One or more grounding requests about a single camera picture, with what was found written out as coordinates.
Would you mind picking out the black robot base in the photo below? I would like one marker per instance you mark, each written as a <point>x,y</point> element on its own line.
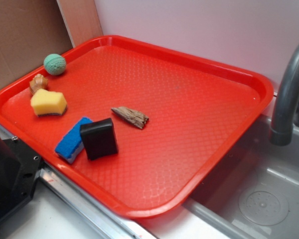
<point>20,168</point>

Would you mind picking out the black box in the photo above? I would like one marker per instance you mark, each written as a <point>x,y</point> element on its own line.
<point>99,139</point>

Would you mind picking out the red plastic tray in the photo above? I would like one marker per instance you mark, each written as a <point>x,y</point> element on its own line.
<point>197,110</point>

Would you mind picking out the brown wood piece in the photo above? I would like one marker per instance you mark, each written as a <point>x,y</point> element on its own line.
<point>133,117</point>

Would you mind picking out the blue sponge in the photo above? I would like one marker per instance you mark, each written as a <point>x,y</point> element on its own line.
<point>71,144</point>

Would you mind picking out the yellow sponge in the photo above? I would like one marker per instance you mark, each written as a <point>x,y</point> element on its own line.
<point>45,102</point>

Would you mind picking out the green textured ball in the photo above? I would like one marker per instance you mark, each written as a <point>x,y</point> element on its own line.
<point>54,64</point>

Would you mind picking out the brown seashell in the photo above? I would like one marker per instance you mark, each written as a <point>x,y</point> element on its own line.
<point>38,82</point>

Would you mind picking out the grey sink basin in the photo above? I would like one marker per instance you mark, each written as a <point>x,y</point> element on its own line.
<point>253,192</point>

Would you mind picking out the grey faucet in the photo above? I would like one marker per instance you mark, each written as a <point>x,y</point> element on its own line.
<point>286,110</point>

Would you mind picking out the brown cardboard panel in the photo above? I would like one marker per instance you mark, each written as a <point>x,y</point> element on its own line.
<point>32,29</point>

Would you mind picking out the metal rail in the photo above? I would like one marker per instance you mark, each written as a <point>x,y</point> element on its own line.
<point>59,210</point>

